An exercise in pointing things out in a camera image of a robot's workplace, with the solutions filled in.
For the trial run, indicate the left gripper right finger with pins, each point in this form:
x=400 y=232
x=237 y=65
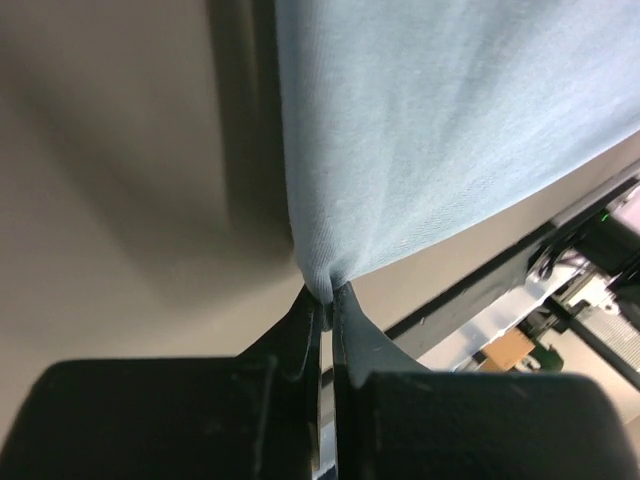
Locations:
x=372 y=386

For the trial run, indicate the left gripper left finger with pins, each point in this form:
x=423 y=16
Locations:
x=289 y=441

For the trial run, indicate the blue t shirt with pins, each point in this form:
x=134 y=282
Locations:
x=407 y=122

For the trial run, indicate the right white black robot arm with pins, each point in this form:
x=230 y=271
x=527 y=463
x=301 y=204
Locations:
x=597 y=235

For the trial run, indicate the aluminium frame rail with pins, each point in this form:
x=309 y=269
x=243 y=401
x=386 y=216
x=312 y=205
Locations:
x=503 y=314

